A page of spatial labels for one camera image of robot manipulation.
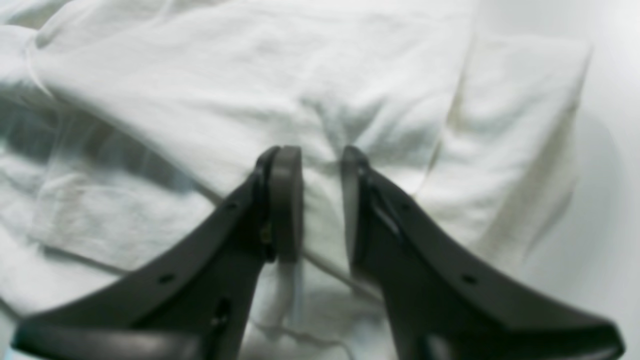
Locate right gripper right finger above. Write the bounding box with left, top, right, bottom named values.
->
left=341, top=146, right=626, bottom=360

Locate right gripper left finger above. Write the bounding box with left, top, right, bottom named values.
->
left=13, top=146, right=303, bottom=360

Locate white printed T-shirt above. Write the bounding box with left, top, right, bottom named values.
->
left=1, top=0, right=590, bottom=360

